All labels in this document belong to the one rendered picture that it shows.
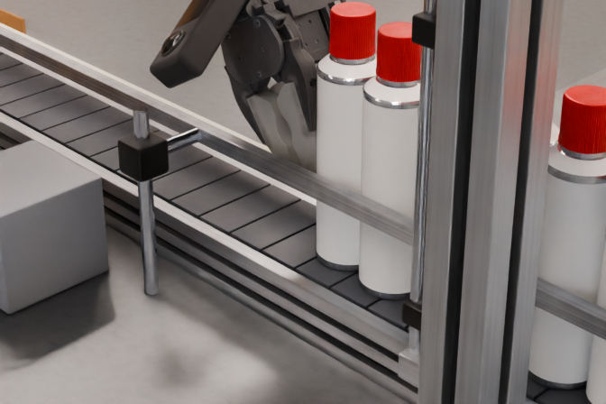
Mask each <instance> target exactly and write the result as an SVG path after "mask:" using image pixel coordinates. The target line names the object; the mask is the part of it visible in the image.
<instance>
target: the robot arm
mask: <svg viewBox="0 0 606 404"><path fill-rule="evenodd" d="M335 1H337V0H192V1H191V3H190V4H189V6H188V8H187V9H186V11H185V13H184V14H183V15H182V16H181V18H180V19H179V21H178V23H177V25H176V26H175V28H174V29H173V31H172V32H171V34H170V36H169V37H168V38H167V39H166V40H165V42H164V43H163V44H162V47H161V50H160V51H159V53H158V54H157V56H156V58H155V59H154V61H153V62H152V64H151V65H150V72H151V73H152V75H153V76H154V77H156V78H157V79H158V80H159V81H160V82H161V83H162V84H163V85H164V86H165V87H167V88H173V87H176V86H178V85H181V84H183V83H185V82H187V81H190V80H191V79H193V78H197V77H199V76H201V75H202V74H203V72H204V71H205V69H206V68H207V65H208V64H209V62H210V60H211V59H212V58H213V56H214V55H215V53H216V51H217V49H218V48H219V46H220V45H221V48H222V52H223V56H224V61H225V71H226V73H227V75H228V77H229V79H230V83H231V87H232V90H233V93H234V98H235V100H236V103H237V105H238V106H239V108H240V110H241V112H242V114H243V116H244V118H245V119H246V120H247V122H248V123H249V125H250V126H251V127H252V129H253V130H254V132H255V133H256V134H257V136H258V137H259V139H260V140H261V142H262V144H264V145H267V146H268V148H269V149H270V151H271V152H272V153H273V154H275V155H277V156H280V157H281V158H283V159H285V160H287V161H290V162H293V163H295V164H297V165H299V166H300V167H302V168H304V169H307V170H310V171H312V172H314V173H316V174H317V68H316V64H317V63H318V62H319V61H320V60H322V59H323V58H324V57H325V56H326V55H328V54H329V53H330V52H329V45H330V10H331V8H332V7H333V6H334V5H335ZM340 2H341V3H345V2H346V0H340ZM271 78H273V79H274V80H275V81H276V82H277V83H275V84H273V85H272V86H271V87H270V88H268V87H267V86H268V84H269V82H270V80H271ZM282 81H283V82H282ZM268 89H269V90H268Z"/></svg>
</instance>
